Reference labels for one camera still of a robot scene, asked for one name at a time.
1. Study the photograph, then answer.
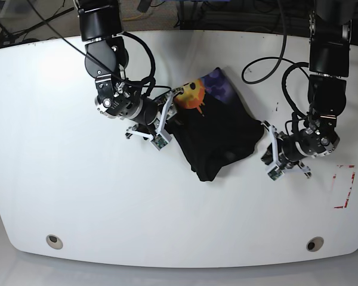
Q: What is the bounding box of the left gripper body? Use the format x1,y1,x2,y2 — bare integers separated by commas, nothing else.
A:
277,114,340,163

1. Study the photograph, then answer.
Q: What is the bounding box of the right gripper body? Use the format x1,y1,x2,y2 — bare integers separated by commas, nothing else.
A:
95,74,159,126

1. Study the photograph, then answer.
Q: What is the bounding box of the black graphic T-shirt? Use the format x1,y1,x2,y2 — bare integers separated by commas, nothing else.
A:
167,67,264,182

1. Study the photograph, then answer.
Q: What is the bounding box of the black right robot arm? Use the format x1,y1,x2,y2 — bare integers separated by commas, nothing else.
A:
76,1,159,126

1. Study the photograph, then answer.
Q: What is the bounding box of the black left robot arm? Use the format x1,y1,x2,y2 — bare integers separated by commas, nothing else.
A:
277,1,356,165

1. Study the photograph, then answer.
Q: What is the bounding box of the red tape rectangle marking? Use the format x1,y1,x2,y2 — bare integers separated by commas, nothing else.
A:
330,165,356,209

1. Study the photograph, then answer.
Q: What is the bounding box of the black tripod stand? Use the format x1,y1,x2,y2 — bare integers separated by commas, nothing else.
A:
0,1,78,48

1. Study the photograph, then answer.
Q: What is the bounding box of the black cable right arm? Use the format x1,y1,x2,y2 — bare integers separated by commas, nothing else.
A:
119,30,158,102

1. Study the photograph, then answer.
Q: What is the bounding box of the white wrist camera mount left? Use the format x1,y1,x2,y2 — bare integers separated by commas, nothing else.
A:
261,121,311,181

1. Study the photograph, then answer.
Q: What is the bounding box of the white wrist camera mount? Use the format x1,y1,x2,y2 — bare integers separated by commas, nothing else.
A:
261,121,311,181
125,91,177,151

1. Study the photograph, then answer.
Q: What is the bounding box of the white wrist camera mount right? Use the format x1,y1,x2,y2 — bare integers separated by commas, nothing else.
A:
125,91,177,151

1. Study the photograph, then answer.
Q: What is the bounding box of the yellow cable on floor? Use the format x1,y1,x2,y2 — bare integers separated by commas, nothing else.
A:
124,8,147,23

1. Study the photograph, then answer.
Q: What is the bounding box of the right table cable grommet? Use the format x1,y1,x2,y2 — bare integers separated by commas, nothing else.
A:
306,237,324,252

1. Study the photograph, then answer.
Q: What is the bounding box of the table cable grommet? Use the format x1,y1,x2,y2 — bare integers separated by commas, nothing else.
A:
46,235,63,250
306,237,324,252

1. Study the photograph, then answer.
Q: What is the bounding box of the left table cable grommet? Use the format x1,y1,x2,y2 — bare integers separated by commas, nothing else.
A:
46,235,63,250

